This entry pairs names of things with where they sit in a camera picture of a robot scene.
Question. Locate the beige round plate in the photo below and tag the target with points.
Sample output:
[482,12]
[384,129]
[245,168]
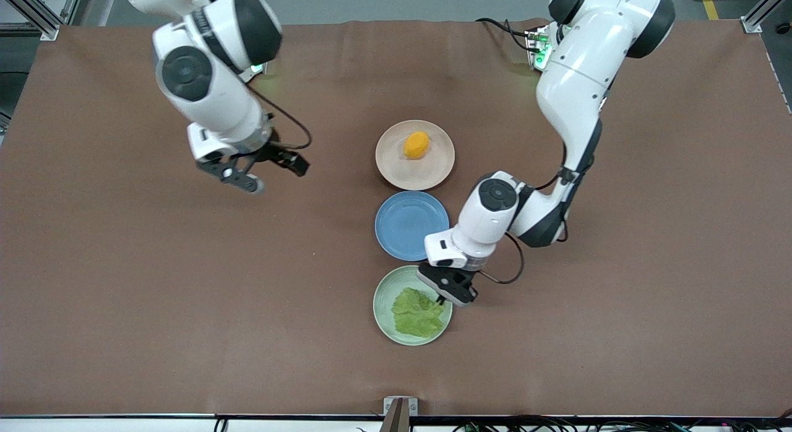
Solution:
[414,172]

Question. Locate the light green round plate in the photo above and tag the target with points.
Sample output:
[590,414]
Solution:
[383,308]

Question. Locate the metal base connector plate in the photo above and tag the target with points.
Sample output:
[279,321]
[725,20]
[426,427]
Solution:
[537,48]
[257,69]

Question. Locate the yellow lemon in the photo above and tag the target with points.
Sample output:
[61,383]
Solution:
[416,145]

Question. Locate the aluminium frame profile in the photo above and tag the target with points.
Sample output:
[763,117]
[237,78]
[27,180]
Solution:
[764,11]
[37,14]

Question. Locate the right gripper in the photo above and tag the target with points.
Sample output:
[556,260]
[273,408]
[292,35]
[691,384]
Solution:
[274,152]

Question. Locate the metal right base connector plate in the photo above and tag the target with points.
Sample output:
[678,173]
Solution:
[257,69]

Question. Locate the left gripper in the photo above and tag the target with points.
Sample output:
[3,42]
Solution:
[440,300]

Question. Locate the grey metal camera bracket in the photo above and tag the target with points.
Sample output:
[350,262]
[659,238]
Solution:
[400,410]

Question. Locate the green lettuce leaf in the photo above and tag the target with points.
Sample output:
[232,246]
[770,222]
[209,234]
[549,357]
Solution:
[417,314]

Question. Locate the white table edge rail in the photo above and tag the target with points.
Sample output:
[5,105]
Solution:
[124,424]

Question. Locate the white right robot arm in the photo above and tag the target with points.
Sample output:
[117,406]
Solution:
[210,91]

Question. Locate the metal left base connector plate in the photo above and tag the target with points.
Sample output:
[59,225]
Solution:
[537,48]

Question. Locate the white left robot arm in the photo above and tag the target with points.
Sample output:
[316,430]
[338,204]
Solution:
[575,67]

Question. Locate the blue round plate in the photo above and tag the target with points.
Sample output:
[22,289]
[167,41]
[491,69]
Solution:
[405,224]

